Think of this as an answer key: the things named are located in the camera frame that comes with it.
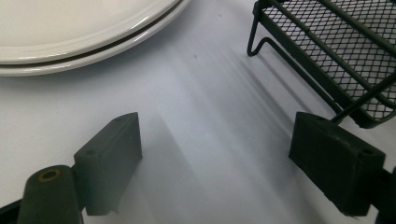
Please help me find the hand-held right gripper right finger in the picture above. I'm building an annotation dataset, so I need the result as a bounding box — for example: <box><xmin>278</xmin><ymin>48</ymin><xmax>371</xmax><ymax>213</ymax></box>
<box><xmin>289</xmin><ymin>111</ymin><xmax>387</xmax><ymax>217</ymax></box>

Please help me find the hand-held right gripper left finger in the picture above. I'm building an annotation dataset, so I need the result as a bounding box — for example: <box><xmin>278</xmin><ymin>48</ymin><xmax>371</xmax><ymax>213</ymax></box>
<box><xmin>74</xmin><ymin>111</ymin><xmax>144</xmax><ymax>217</ymax></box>

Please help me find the black wire cutlery rack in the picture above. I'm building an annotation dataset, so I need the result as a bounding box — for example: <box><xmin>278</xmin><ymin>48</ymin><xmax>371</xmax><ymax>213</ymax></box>
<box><xmin>247</xmin><ymin>0</ymin><xmax>396</xmax><ymax>130</ymax></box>

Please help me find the white table cover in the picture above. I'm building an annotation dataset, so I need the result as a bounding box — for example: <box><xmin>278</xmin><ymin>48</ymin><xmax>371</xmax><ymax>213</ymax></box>
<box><xmin>0</xmin><ymin>0</ymin><xmax>396</xmax><ymax>224</ymax></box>

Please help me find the white plate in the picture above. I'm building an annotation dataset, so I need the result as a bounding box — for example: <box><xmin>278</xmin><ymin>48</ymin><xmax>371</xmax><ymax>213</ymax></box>
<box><xmin>0</xmin><ymin>0</ymin><xmax>185</xmax><ymax>65</ymax></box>
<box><xmin>0</xmin><ymin>0</ymin><xmax>192</xmax><ymax>77</ymax></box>

